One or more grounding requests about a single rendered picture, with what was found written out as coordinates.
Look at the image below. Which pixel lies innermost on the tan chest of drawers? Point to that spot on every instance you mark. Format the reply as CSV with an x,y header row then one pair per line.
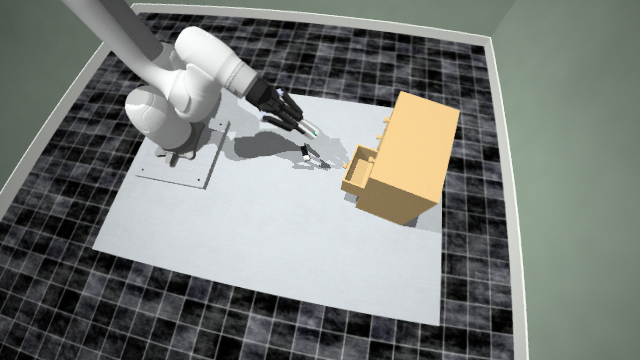
x,y
409,172

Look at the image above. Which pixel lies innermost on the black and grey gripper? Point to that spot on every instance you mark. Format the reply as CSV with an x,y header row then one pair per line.
x,y
270,102

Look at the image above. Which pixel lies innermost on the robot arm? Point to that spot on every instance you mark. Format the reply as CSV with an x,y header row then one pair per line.
x,y
211,65

